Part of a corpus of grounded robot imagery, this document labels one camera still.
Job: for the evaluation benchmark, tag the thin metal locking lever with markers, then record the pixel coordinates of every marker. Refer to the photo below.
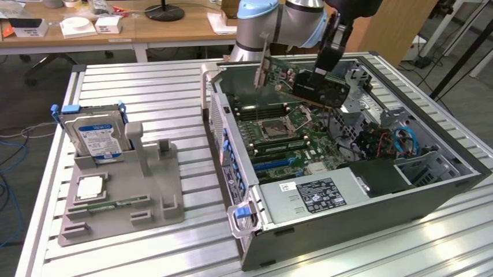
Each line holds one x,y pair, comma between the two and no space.
256,112

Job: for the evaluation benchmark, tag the blue case latch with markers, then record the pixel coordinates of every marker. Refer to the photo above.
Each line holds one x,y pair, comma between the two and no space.
242,213

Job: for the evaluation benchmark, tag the green motherboard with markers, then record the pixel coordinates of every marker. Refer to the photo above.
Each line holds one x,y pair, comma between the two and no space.
319,144

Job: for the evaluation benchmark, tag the black round lamp base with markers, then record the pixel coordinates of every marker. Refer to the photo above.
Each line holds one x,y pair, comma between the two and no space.
163,14

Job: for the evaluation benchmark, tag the blue expansion slot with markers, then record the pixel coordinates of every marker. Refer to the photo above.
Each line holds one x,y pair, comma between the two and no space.
272,164

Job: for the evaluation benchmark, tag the silver CPU chip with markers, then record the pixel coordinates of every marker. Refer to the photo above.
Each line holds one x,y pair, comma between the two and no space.
89,189

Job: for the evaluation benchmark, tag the silver chipset heatsink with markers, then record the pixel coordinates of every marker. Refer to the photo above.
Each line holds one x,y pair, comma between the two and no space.
317,168

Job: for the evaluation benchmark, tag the small red item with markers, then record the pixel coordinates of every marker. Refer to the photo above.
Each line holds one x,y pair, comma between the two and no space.
120,11

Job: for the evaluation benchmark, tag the silver hard disk blue label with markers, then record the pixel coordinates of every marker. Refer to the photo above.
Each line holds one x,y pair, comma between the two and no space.
96,138

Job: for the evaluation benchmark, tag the hard drive with blue caddy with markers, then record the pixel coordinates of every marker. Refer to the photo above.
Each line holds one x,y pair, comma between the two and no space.
69,109

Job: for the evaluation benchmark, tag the white and red booklet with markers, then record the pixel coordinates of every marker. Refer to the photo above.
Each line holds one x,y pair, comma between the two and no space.
219,26

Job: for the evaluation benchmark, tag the wooden office desk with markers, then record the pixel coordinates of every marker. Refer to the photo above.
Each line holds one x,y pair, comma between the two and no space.
184,29
53,39

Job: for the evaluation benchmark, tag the metal socket cover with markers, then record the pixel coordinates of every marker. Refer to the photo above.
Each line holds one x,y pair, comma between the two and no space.
298,118

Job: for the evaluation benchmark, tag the grey cup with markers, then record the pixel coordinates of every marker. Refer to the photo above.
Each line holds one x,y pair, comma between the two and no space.
52,3

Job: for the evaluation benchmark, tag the small white labelled box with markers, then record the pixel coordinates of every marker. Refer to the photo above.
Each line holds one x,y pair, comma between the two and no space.
109,27

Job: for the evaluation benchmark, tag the tall metal disk bay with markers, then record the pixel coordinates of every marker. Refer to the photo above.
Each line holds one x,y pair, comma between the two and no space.
354,112

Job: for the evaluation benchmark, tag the grey power supply unit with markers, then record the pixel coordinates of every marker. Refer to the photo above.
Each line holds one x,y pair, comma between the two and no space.
280,205

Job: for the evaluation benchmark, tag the wooden cabinet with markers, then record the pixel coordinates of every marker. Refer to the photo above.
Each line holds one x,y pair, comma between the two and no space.
397,29

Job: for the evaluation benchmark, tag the grey plastic parts rack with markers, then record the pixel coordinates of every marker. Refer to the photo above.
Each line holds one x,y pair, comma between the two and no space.
127,184

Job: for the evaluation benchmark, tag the white box with red button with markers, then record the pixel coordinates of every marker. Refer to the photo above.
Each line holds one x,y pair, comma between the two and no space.
414,49

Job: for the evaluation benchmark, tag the black office chair base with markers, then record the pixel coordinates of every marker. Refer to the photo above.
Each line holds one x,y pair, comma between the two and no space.
45,62

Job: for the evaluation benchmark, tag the green RAM stick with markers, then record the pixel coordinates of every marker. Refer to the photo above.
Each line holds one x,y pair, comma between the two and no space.
109,206

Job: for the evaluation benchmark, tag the black foot pedal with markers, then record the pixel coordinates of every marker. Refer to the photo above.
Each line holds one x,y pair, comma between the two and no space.
422,63

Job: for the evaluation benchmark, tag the white desk frame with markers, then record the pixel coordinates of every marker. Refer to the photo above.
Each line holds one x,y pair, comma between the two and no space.
482,62

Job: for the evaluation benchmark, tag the black slanted stand pole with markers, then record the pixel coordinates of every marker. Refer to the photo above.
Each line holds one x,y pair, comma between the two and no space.
458,62

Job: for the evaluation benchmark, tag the open black PC case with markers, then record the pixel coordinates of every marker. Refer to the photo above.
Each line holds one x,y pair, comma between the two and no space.
346,231

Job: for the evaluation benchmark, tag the NVIDIA graphics card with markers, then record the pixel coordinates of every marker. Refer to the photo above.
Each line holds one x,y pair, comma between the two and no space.
303,86

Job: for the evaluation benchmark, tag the clear plastic packet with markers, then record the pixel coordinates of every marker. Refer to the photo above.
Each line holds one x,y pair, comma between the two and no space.
100,6

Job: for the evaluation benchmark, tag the white box with black top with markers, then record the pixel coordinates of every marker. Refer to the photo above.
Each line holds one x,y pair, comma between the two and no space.
28,31

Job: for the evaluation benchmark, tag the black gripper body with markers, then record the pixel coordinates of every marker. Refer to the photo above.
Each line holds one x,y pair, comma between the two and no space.
354,7

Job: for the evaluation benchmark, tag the low metal disk bay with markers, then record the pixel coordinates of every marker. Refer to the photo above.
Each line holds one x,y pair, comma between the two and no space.
438,164

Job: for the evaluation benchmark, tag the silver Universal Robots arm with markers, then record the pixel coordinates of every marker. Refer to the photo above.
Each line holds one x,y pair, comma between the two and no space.
254,29

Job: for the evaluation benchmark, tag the brown cardboard box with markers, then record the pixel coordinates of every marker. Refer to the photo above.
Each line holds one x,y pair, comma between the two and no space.
228,8

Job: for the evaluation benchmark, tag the black RAM slot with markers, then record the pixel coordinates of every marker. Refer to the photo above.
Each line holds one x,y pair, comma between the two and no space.
270,109
271,112
268,106
272,116

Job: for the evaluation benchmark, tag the CPU socket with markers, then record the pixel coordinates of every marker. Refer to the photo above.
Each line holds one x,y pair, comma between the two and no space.
275,130

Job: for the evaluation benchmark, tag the orange box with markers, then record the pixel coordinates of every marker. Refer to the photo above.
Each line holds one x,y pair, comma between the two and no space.
5,31

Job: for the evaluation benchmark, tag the stack of papers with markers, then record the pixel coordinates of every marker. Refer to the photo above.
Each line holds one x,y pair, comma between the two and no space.
11,11

